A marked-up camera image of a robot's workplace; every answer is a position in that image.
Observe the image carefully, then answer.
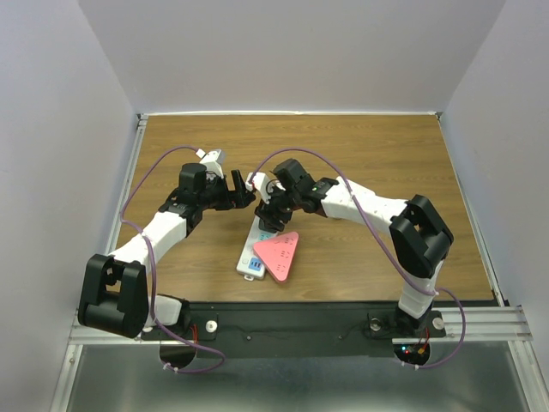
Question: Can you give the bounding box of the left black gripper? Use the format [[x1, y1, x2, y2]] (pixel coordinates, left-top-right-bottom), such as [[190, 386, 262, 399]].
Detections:
[[197, 170, 256, 211]]

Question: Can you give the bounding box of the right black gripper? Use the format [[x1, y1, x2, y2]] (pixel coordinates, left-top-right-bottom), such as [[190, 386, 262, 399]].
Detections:
[[255, 180, 299, 231]]

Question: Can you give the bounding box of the pink triangular power socket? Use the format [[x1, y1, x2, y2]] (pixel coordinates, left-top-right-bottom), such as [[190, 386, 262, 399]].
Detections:
[[252, 232, 299, 283]]

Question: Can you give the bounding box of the white colourful power strip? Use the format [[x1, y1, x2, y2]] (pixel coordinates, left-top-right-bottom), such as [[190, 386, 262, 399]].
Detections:
[[236, 216, 278, 282]]

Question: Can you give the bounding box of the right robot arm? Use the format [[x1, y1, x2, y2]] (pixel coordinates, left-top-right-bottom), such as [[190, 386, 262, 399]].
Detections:
[[245, 159, 454, 335]]

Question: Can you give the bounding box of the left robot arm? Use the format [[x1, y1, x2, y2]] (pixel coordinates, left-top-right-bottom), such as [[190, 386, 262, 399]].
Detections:
[[77, 163, 256, 338]]

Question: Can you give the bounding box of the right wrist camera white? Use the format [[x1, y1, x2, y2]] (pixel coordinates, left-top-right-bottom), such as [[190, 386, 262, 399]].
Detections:
[[244, 172, 271, 204]]

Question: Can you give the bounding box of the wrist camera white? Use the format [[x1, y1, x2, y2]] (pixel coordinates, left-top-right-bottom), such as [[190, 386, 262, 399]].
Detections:
[[244, 172, 271, 204], [195, 148, 226, 177]]

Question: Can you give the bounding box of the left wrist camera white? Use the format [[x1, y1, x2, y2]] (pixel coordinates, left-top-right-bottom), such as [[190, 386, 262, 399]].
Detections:
[[195, 148, 226, 177]]

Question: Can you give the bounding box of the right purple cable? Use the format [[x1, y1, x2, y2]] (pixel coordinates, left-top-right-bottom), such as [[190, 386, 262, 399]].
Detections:
[[252, 148, 467, 371]]

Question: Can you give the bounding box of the purple cable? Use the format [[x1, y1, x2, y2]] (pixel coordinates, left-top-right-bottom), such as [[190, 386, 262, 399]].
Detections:
[[118, 146, 226, 375], [252, 148, 467, 371]]

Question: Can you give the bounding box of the back aluminium rail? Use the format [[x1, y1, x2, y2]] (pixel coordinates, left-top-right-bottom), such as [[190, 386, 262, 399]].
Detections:
[[136, 110, 442, 118]]

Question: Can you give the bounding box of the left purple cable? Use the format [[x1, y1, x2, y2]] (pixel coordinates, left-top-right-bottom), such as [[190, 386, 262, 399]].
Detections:
[[118, 146, 226, 375]]

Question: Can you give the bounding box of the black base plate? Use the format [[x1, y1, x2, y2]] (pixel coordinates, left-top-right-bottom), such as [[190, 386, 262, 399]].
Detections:
[[169, 301, 446, 359]]

